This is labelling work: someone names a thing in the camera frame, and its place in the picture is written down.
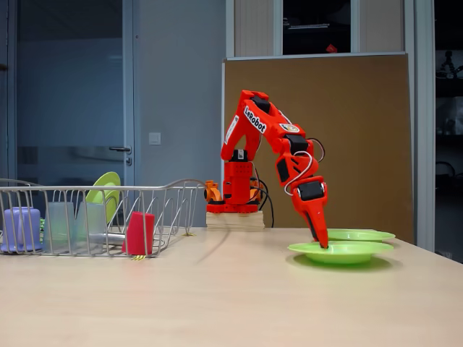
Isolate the green plastic plate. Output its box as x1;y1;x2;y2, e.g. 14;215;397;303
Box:
287;241;395;265
85;171;122;226
325;228;396;243

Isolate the red plastic cup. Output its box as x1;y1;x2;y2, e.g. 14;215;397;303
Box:
121;211;156;256

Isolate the grey translucent plastic cup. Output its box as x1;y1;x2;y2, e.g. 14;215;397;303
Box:
75;201;109;253
43;201;77;254

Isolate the purple plastic mug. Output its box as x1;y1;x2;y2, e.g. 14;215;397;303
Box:
0;206;44;253

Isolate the brown pin board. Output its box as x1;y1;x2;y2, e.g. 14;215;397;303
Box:
221;52;415;245

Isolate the orange table clamp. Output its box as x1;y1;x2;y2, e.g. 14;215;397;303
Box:
203;179;263;202

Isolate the spiral notebook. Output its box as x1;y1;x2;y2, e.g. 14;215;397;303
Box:
287;22;331;30

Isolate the grey glass door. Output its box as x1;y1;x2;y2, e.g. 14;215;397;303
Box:
7;0;140;228

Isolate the black power cable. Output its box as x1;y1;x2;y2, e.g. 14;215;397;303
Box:
257;179;275;228

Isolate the white wrist servo cable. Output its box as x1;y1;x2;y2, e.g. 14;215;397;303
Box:
284;150;314;197

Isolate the flexible camera tripod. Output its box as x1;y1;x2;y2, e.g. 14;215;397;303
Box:
436;50;463;80

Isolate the metal wire dish rack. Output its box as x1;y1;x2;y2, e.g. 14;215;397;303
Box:
0;177;208;260

